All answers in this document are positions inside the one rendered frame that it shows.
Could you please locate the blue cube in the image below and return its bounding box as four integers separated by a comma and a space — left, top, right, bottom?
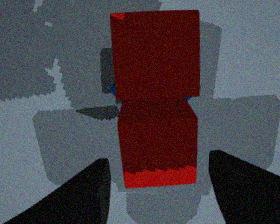
109, 81, 191, 101

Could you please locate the red cube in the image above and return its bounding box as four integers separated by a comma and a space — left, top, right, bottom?
117, 97, 199, 189
109, 10, 200, 101

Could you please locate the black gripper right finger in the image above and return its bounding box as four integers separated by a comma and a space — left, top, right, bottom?
209, 149, 280, 224

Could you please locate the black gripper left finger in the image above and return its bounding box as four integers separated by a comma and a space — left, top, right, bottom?
6, 159, 112, 224

